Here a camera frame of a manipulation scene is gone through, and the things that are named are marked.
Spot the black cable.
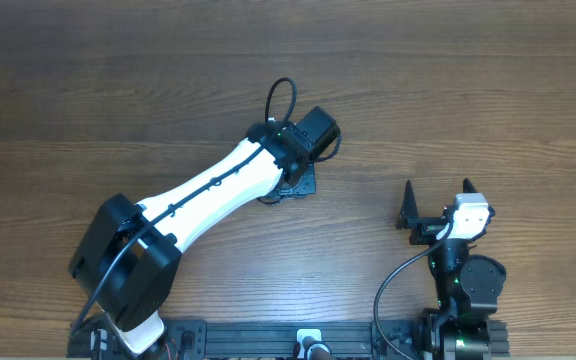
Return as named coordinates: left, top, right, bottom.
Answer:
left=372, top=224, right=454, bottom=360
left=70, top=77, right=343, bottom=335

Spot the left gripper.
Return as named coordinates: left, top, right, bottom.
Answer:
left=257, top=163, right=318, bottom=206

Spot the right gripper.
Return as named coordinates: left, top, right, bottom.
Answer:
left=396, top=178, right=479, bottom=246

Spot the mounting rail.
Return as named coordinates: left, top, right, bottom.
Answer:
left=67, top=318, right=512, bottom=360

